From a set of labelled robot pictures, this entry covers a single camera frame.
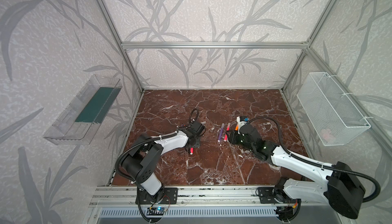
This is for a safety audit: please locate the purple marker pen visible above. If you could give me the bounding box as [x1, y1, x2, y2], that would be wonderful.
[217, 123, 225, 143]

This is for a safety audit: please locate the red pink marker pen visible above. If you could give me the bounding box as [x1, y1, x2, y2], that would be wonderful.
[224, 123, 231, 142]

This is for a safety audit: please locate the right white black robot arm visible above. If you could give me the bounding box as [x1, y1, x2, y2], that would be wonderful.
[226, 124, 381, 220]

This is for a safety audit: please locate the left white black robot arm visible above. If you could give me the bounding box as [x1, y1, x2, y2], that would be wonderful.
[115, 121, 205, 197]

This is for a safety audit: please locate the pink object in basket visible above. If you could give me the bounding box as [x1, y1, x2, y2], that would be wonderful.
[321, 129, 335, 143]

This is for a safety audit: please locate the green circuit board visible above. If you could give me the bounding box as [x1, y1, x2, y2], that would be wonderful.
[146, 206, 169, 216]

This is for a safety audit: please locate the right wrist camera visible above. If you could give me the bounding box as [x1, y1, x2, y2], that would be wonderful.
[236, 116, 249, 132]

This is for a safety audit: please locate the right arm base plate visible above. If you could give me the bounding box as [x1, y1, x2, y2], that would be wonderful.
[255, 187, 297, 205]

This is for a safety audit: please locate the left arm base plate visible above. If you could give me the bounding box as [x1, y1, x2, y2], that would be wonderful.
[135, 187, 178, 205]

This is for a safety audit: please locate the aluminium frame crossbar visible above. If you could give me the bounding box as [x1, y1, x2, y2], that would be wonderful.
[121, 42, 307, 50]

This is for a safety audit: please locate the white wire mesh basket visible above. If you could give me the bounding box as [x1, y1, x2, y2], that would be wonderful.
[297, 72, 371, 146]

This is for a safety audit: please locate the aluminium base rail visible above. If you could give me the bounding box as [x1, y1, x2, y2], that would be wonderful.
[89, 185, 329, 207]

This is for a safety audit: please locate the clear plastic wall tray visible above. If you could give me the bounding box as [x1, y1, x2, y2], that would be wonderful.
[43, 75, 123, 145]

